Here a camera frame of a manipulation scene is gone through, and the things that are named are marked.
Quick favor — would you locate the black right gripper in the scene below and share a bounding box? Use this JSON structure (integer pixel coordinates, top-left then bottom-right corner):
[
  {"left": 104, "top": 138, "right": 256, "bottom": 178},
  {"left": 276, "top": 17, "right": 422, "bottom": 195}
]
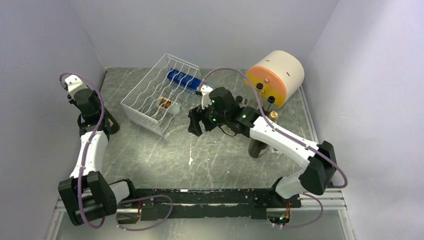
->
[{"left": 188, "top": 99, "right": 229, "bottom": 137}]

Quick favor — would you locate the white paper label sheet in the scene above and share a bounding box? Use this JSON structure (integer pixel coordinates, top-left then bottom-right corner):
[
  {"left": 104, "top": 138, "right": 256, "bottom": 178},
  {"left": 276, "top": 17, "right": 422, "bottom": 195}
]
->
[{"left": 269, "top": 147, "right": 282, "bottom": 155}]

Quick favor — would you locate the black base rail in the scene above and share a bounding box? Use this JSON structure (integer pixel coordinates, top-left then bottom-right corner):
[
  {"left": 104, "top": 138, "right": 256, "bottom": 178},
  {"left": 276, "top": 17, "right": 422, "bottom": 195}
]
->
[{"left": 132, "top": 188, "right": 302, "bottom": 221}]

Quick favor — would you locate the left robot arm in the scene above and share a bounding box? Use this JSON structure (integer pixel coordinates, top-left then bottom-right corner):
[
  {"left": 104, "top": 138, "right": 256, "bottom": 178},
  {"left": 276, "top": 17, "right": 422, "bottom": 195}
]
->
[{"left": 58, "top": 88, "right": 139, "bottom": 226}]

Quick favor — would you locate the white wire wine rack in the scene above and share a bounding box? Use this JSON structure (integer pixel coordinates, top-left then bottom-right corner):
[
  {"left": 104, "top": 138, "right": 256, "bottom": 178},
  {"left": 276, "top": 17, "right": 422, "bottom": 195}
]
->
[{"left": 120, "top": 53, "right": 202, "bottom": 136}]

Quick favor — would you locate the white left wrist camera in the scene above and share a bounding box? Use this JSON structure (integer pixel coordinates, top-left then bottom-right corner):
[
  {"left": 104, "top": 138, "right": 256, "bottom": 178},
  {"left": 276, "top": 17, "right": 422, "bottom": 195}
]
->
[{"left": 64, "top": 74, "right": 89, "bottom": 98}]

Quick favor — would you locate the brown bottle gold foil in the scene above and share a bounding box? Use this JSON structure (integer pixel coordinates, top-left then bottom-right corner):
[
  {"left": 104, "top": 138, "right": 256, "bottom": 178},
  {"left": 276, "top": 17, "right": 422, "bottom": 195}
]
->
[{"left": 247, "top": 110, "right": 279, "bottom": 159}]

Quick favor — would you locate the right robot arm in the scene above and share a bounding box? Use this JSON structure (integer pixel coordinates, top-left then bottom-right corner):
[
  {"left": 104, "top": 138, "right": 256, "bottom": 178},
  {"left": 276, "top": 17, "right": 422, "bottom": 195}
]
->
[{"left": 188, "top": 85, "right": 336, "bottom": 207}]

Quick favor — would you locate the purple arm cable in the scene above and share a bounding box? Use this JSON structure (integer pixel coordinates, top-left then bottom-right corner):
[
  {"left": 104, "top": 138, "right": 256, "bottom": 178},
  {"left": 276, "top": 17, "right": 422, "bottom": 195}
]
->
[
  {"left": 197, "top": 67, "right": 349, "bottom": 230},
  {"left": 58, "top": 72, "right": 107, "bottom": 229}
]

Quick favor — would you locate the blue clear bottle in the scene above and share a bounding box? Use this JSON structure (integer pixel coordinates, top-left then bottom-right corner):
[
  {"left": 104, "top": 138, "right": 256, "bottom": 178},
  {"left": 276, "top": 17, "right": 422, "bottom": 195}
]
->
[{"left": 166, "top": 68, "right": 201, "bottom": 95}]

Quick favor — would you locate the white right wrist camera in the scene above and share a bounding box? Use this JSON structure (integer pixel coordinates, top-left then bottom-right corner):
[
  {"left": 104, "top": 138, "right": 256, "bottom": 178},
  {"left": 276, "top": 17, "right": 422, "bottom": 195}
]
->
[{"left": 196, "top": 85, "right": 214, "bottom": 110}]

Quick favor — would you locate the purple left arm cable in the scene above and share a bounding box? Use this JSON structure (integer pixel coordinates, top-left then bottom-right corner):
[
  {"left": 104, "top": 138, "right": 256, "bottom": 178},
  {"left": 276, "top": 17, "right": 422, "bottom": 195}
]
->
[{"left": 58, "top": 72, "right": 107, "bottom": 229}]

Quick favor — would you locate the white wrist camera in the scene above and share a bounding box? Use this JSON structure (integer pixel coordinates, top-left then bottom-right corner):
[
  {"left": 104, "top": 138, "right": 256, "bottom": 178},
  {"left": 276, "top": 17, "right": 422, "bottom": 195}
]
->
[
  {"left": 64, "top": 74, "right": 89, "bottom": 98},
  {"left": 196, "top": 85, "right": 214, "bottom": 110}
]

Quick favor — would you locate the dark green bottle black neck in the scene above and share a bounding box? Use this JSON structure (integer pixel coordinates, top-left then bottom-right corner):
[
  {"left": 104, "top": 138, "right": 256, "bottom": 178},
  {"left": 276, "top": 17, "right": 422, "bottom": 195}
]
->
[{"left": 104, "top": 108, "right": 121, "bottom": 135}]

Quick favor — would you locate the cream orange yellow cylinder box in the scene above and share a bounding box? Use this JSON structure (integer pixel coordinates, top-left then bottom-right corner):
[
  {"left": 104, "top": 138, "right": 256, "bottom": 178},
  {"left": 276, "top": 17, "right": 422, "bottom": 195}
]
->
[{"left": 245, "top": 50, "right": 305, "bottom": 109}]

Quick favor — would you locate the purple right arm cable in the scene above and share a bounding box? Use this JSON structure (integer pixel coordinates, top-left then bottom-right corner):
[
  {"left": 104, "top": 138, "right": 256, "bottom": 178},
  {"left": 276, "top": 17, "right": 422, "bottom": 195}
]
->
[{"left": 197, "top": 67, "right": 349, "bottom": 230}]

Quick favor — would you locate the clear bottle white gold label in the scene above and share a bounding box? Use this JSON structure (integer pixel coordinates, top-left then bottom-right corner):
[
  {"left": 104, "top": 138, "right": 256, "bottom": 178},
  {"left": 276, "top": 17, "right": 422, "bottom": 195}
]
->
[{"left": 255, "top": 82, "right": 267, "bottom": 107}]

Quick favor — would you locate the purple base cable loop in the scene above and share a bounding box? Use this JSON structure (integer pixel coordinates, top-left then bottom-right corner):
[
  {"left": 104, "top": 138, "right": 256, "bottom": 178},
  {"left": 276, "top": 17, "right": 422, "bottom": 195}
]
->
[{"left": 115, "top": 194, "right": 174, "bottom": 232}]

